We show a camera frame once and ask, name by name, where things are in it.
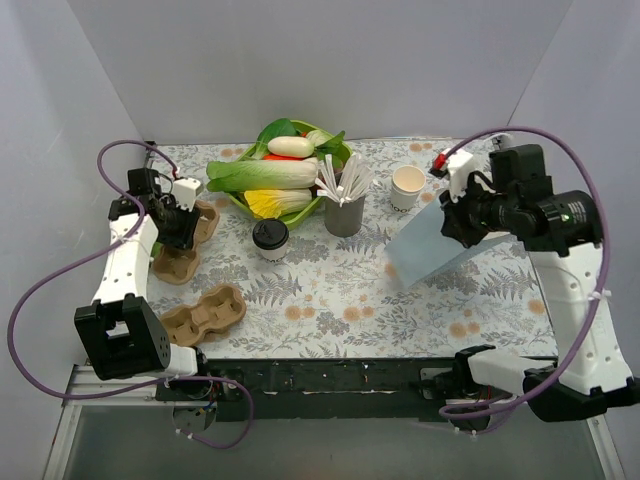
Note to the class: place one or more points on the green bok choy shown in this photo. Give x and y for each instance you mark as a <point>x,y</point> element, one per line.
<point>277,128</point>

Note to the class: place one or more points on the small bok choy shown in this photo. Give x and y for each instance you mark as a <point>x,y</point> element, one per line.
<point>324,143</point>

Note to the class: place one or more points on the brown pulp cup carrier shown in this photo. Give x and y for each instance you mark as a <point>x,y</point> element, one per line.
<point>215,312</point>
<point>178,267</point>

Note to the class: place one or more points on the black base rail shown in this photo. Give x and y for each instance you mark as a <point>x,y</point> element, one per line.
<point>412,388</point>

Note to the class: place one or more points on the yellow napa cabbage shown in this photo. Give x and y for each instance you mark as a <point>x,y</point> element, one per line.
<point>270,203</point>

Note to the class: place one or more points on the white radish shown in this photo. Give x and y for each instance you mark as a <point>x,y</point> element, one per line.
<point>291,146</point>

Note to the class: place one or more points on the long green napa cabbage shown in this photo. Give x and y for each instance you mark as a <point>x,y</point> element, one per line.
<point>240,176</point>

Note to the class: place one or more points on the white paper bag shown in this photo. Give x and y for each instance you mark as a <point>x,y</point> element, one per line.
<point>420,251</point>

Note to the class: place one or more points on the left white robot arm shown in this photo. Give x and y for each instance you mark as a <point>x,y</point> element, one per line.
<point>121,334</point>

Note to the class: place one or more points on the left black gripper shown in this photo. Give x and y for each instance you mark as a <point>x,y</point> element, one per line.
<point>182,230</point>

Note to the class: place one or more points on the orange carrot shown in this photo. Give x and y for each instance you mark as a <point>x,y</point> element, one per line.
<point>275,157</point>

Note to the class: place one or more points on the floral table mat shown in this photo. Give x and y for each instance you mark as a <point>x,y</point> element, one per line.
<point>331,297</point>

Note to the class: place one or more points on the black coffee lid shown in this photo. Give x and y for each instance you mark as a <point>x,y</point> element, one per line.
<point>270,233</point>

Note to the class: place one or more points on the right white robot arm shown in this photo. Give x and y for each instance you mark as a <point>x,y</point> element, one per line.
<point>562,234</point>

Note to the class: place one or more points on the white paper coffee cup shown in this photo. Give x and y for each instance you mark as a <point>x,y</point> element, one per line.
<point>273,257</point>

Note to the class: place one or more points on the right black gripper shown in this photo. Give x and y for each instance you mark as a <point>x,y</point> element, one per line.
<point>458,218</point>

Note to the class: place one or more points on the stacked white paper cup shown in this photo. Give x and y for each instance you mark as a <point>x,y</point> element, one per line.
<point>407,182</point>

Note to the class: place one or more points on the white wrapped straws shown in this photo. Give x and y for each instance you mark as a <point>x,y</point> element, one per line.
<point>355,180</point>

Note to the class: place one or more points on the aluminium frame rail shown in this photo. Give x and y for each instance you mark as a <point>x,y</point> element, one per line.
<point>83,381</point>

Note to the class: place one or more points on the grey straw holder cup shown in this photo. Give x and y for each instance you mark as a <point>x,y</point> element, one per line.
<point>344,220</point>

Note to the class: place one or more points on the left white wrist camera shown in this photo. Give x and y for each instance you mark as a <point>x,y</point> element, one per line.
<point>185,191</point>

